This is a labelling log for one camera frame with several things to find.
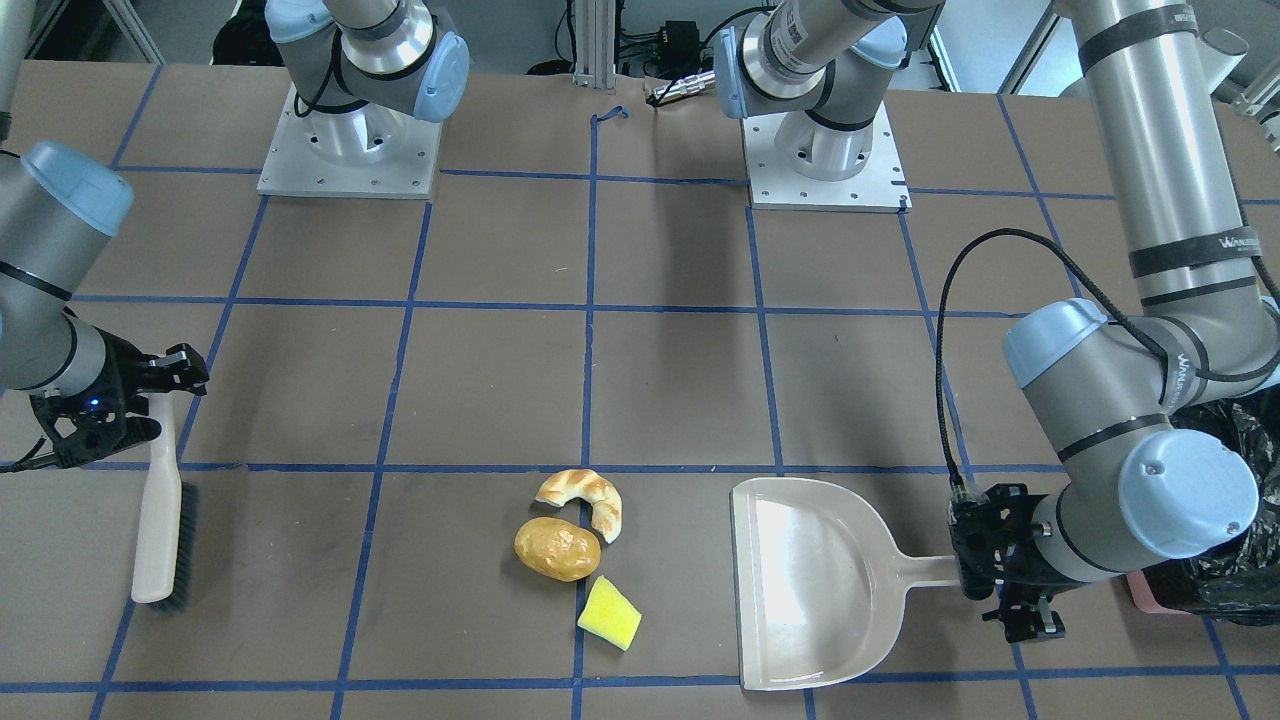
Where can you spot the beige hand brush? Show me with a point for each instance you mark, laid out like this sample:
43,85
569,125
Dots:
165,535

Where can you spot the yellow sponge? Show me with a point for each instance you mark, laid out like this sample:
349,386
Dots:
609,615

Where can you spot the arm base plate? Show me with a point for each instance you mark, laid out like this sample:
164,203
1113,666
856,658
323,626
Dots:
368,153
796,165

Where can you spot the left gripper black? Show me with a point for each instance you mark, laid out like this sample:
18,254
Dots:
1010,545

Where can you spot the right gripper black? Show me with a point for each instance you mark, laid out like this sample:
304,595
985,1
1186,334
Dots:
127,368

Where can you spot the toy potato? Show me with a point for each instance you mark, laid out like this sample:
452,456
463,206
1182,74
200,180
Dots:
557,549

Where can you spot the beige plastic dustpan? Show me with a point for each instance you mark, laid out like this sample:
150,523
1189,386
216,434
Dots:
821,585

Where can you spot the toy croissant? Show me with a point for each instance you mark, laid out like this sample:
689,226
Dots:
599,493

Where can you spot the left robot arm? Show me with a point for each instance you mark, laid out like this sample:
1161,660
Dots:
1103,379

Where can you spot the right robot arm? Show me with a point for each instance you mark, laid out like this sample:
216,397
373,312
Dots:
357,67

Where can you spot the black trash bag bin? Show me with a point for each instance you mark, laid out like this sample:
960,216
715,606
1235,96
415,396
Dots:
1237,580

